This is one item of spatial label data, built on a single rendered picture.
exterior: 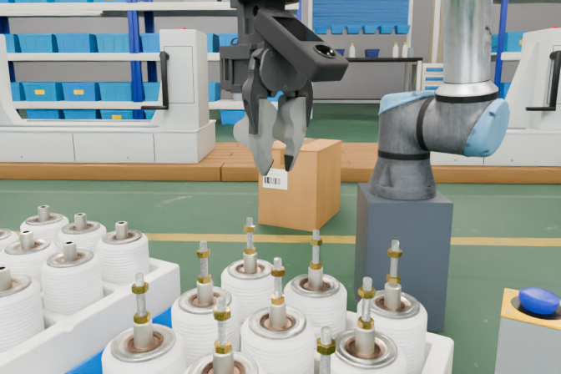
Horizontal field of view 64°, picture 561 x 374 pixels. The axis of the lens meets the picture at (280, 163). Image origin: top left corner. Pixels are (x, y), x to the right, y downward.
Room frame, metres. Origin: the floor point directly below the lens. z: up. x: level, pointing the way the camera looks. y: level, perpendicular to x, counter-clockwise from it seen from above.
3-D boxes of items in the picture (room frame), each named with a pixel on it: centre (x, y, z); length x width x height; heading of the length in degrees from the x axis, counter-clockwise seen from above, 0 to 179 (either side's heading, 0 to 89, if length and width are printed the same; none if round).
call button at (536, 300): (0.46, -0.29, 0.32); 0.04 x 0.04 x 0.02
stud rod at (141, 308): (0.49, 0.16, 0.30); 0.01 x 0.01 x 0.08
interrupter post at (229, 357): (0.43, 0.06, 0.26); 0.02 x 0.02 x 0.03
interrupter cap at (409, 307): (0.58, -0.16, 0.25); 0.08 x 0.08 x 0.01
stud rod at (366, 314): (0.48, -0.10, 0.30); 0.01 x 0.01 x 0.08
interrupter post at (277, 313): (0.53, 0.00, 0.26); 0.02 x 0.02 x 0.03
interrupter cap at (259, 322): (0.53, 0.00, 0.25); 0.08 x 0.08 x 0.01
